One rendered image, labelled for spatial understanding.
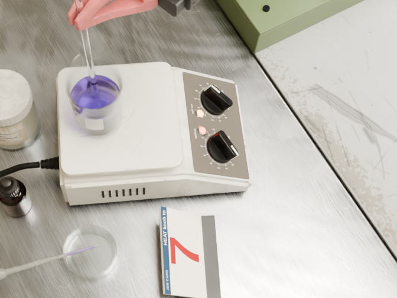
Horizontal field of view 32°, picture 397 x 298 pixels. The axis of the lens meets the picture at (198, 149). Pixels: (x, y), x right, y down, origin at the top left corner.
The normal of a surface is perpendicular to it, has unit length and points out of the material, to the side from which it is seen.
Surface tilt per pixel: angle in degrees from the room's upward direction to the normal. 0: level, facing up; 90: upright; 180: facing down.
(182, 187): 90
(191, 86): 30
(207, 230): 0
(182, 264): 40
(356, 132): 0
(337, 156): 0
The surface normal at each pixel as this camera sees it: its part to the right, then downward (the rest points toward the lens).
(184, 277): 0.70, -0.33
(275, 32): 0.51, 0.81
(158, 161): 0.07, -0.40
